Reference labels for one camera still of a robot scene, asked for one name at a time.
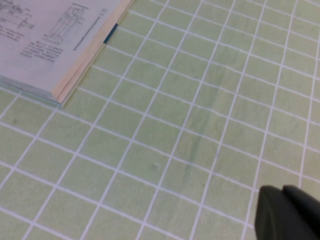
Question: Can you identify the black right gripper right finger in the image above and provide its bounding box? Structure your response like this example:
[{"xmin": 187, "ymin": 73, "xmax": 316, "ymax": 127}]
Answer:
[{"xmin": 282, "ymin": 184, "xmax": 320, "ymax": 240}]

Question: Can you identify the book with technical diagrams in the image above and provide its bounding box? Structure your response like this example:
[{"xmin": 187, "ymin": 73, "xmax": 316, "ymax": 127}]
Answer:
[{"xmin": 0, "ymin": 0, "xmax": 135, "ymax": 109}]

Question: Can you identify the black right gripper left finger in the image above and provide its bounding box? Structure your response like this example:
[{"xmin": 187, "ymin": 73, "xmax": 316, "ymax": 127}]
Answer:
[{"xmin": 254, "ymin": 185, "xmax": 301, "ymax": 240}]

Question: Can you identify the green white checked tablecloth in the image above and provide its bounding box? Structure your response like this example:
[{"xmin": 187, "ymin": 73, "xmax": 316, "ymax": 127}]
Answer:
[{"xmin": 0, "ymin": 0, "xmax": 320, "ymax": 240}]

